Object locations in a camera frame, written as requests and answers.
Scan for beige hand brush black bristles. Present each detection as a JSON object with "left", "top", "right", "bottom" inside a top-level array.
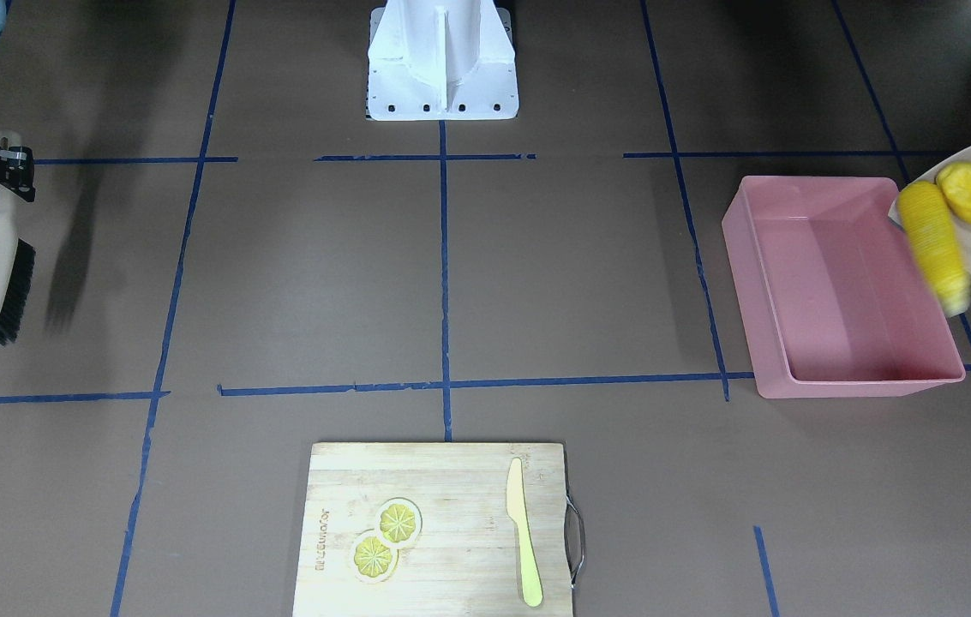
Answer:
[{"left": 0, "top": 129, "right": 35, "bottom": 346}]

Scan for yellow toy corn cob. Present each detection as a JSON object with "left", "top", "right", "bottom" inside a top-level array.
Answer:
[{"left": 896, "top": 181, "right": 971, "bottom": 317}]

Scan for pink plastic bin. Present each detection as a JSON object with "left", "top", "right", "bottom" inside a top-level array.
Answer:
[{"left": 722, "top": 175, "right": 966, "bottom": 398}]

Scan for upper lemon slice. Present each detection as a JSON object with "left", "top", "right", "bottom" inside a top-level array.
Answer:
[{"left": 375, "top": 497, "right": 423, "bottom": 549}]

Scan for lemon slice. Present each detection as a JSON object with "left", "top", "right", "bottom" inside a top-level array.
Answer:
[
  {"left": 375, "top": 497, "right": 423, "bottom": 549},
  {"left": 349, "top": 531, "right": 400, "bottom": 584}
]

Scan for lower lemon slice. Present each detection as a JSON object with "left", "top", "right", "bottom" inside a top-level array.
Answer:
[{"left": 349, "top": 531, "right": 400, "bottom": 584}]

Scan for bamboo cutting board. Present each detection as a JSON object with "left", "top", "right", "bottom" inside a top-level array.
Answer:
[{"left": 292, "top": 442, "right": 572, "bottom": 616}]

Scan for yellow-green plastic knife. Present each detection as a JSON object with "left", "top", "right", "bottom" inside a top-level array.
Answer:
[{"left": 505, "top": 457, "right": 543, "bottom": 607}]

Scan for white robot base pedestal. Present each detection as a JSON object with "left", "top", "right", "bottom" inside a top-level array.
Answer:
[{"left": 365, "top": 1, "right": 520, "bottom": 122}]

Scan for metal cutting board handle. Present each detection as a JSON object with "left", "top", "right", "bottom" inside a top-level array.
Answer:
[{"left": 565, "top": 491, "right": 587, "bottom": 592}]

